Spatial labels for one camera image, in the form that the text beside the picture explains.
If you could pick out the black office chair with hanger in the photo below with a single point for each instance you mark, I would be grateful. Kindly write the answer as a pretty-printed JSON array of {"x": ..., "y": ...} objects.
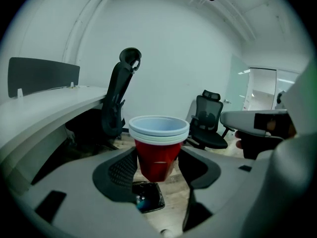
[{"x": 119, "y": 95}]

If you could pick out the blue crumpled wrapper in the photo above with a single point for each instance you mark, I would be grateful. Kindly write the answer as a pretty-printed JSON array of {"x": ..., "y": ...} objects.
[{"x": 142, "y": 201}]

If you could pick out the red plastic cup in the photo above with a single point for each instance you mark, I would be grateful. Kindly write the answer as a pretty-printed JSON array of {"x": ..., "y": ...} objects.
[{"x": 158, "y": 155}]

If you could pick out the person's right hand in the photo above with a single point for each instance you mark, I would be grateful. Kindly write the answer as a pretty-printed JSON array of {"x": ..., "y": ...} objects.
[{"x": 239, "y": 139}]

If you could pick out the frosted glass door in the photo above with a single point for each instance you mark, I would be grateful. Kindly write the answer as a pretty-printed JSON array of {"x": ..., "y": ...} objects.
[{"x": 237, "y": 83}]

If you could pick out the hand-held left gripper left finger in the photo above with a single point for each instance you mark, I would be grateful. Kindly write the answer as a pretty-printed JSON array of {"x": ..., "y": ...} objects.
[{"x": 74, "y": 182}]

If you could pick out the dark gray desk divider panel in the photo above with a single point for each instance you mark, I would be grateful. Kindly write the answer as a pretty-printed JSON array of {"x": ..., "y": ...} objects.
[{"x": 42, "y": 76}]

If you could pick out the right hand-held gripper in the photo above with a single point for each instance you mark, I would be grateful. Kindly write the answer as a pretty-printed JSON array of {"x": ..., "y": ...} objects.
[{"x": 304, "y": 108}]

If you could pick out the black mesh office chair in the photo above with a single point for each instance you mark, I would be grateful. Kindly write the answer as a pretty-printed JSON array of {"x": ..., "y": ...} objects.
[{"x": 208, "y": 123}]

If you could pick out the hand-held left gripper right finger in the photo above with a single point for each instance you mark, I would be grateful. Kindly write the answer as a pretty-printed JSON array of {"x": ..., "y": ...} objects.
[{"x": 227, "y": 182}]

